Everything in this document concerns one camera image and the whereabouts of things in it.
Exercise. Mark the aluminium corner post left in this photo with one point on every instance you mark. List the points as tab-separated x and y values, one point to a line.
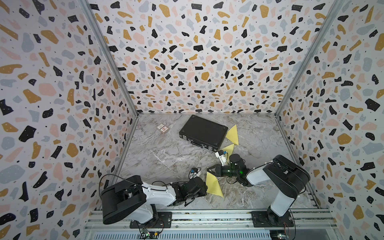
86	9

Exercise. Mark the aluminium corner post right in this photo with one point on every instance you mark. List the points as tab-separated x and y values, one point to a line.
335	8

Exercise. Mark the playing card box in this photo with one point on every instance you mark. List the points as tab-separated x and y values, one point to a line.
162	128

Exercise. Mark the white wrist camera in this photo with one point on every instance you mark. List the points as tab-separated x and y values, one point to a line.
222	156
194	172

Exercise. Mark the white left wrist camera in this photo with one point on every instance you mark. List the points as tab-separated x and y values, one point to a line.
194	172

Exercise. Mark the aluminium mounting rail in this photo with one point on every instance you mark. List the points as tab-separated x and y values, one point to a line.
301	224

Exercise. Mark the black hard carrying case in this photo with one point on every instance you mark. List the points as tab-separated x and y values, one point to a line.
203	133

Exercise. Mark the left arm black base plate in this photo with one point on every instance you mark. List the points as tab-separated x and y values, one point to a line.
156	220

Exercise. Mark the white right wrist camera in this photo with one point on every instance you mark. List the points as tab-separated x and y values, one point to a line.
222	156

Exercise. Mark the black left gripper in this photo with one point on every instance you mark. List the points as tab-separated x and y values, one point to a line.
203	192

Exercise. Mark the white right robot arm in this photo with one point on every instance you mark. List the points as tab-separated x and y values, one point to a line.
288	177

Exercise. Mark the aluminium corner post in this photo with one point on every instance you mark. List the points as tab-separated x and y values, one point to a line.
86	9
335	8

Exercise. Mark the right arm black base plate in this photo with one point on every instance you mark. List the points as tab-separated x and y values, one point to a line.
265	219

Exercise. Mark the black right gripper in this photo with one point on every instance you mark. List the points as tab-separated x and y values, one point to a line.
218	170

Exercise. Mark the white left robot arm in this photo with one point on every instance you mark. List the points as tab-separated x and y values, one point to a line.
136	200

